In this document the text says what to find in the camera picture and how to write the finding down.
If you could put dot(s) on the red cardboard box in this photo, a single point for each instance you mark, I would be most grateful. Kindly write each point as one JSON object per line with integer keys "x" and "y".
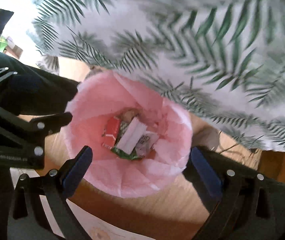
{"x": 111, "y": 132}

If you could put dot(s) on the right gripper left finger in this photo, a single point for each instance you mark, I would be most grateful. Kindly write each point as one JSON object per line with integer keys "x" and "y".
{"x": 66, "y": 180}

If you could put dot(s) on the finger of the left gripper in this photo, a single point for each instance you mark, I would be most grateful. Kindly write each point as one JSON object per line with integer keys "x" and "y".
{"x": 51, "y": 124}

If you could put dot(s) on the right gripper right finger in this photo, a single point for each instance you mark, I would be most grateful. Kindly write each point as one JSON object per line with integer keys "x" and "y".
{"x": 204, "y": 170}

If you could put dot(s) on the pink trash bag bin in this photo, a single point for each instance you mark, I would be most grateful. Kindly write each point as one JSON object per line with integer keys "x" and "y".
{"x": 105, "y": 95}

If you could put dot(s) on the brown paper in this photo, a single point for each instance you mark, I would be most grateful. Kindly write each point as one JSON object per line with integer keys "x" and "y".
{"x": 128, "y": 115}

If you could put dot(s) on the green white medicine box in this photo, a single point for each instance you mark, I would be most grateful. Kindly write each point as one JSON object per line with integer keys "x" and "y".
{"x": 134, "y": 141}

